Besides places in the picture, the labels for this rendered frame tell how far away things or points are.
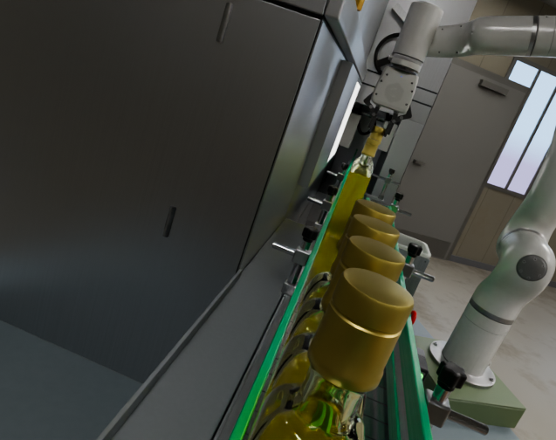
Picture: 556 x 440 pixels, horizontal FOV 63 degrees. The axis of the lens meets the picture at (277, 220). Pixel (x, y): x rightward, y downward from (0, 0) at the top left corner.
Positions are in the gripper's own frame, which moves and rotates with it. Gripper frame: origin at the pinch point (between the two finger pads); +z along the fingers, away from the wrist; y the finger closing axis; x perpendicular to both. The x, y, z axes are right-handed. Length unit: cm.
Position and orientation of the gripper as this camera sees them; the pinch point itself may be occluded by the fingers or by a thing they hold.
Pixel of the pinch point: (380, 127)
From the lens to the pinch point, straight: 128.3
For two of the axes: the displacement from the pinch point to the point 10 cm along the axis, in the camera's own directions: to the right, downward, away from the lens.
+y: 9.2, 3.6, -1.2
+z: -3.2, 9.0, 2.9
